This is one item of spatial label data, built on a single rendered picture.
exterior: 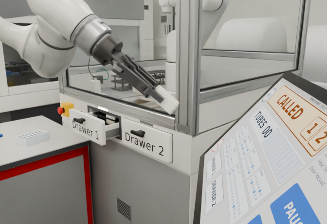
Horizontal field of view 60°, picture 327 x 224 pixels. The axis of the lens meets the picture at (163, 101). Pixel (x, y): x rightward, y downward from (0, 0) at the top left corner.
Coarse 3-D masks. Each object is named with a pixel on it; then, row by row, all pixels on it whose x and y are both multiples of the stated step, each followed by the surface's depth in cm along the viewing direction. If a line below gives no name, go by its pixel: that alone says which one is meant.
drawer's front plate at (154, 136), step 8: (128, 120) 120; (128, 128) 119; (136, 128) 115; (144, 128) 111; (152, 128) 109; (128, 136) 120; (136, 136) 116; (144, 136) 112; (152, 136) 108; (160, 136) 105; (168, 136) 102; (128, 144) 121; (152, 144) 109; (160, 144) 106; (168, 144) 102; (144, 152) 114; (152, 152) 110; (168, 152) 103; (168, 160) 104
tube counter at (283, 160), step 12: (264, 132) 52; (276, 132) 47; (264, 144) 48; (276, 144) 44; (288, 144) 41; (276, 156) 42; (288, 156) 39; (276, 168) 39; (288, 168) 37; (276, 180) 37
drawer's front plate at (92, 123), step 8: (72, 112) 136; (80, 112) 132; (72, 120) 137; (88, 120) 126; (96, 120) 121; (72, 128) 139; (88, 128) 127; (96, 128) 122; (104, 128) 120; (88, 136) 128; (96, 136) 123; (104, 136) 120; (104, 144) 121
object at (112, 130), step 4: (92, 112) 144; (96, 116) 146; (112, 124) 125; (116, 124) 126; (108, 128) 123; (112, 128) 125; (116, 128) 126; (108, 132) 123; (112, 132) 125; (116, 132) 126; (108, 136) 124; (112, 136) 125; (116, 136) 127
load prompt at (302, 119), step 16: (272, 96) 62; (288, 96) 55; (288, 112) 49; (304, 112) 44; (320, 112) 40; (288, 128) 45; (304, 128) 41; (320, 128) 37; (304, 144) 38; (320, 144) 35
